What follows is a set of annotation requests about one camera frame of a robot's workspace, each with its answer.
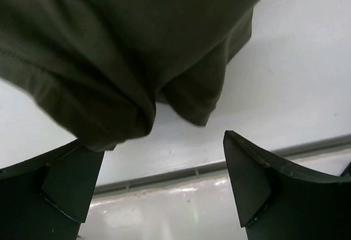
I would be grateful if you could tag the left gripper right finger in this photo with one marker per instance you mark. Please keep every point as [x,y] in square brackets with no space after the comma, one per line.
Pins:
[277,199]

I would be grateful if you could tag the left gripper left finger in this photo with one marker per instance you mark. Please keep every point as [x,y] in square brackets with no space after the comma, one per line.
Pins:
[48,197]

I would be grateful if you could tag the olive green shorts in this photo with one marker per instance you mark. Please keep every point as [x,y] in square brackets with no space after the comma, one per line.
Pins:
[98,67]

